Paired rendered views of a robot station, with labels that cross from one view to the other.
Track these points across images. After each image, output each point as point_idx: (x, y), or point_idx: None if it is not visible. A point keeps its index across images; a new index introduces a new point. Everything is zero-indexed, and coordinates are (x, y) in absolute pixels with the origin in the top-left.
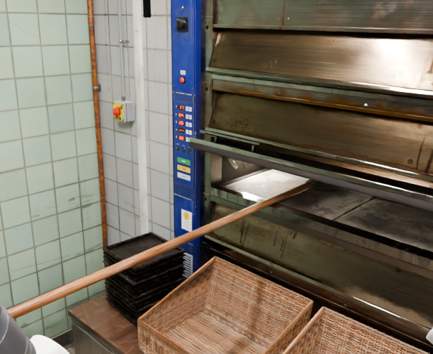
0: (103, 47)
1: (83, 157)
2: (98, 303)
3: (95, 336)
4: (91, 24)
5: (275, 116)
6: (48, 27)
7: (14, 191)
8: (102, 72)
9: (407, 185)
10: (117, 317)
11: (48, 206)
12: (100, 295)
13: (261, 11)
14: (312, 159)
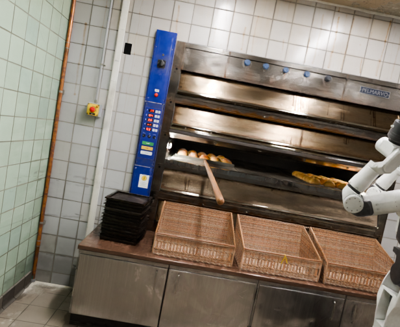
0: (75, 65)
1: (45, 141)
2: (93, 239)
3: (110, 256)
4: (68, 47)
5: (215, 119)
6: (51, 41)
7: (15, 158)
8: (70, 82)
9: None
10: (115, 243)
11: (25, 175)
12: (87, 235)
13: (213, 67)
14: None
